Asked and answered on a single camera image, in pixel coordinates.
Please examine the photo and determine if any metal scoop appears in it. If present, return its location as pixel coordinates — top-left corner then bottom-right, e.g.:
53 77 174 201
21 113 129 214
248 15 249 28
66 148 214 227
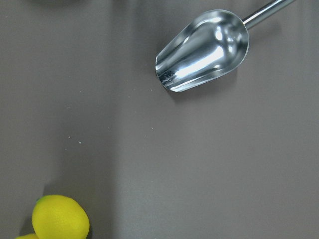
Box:
155 0 292 92

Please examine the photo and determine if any yellow lemon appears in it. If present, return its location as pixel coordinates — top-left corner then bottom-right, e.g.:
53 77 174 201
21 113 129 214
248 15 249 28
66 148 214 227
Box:
15 233 38 239
31 195 90 239

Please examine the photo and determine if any yellow lemon lower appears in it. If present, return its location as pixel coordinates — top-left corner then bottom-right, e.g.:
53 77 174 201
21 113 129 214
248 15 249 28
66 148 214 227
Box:
15 233 38 239

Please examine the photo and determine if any yellow lemon upper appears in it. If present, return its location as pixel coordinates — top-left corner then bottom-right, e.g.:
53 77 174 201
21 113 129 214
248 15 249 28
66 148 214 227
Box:
31 195 90 239

